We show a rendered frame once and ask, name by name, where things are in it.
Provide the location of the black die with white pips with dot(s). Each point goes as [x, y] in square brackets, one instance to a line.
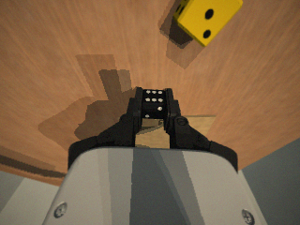
[153, 104]

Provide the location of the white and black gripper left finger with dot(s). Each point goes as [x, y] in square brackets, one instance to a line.
[122, 133]

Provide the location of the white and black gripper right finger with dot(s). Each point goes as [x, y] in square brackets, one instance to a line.
[183, 136]

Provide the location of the yellow die with black pips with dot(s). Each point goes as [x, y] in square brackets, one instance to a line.
[203, 19]

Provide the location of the beige flat mat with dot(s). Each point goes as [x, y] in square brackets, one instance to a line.
[153, 135]

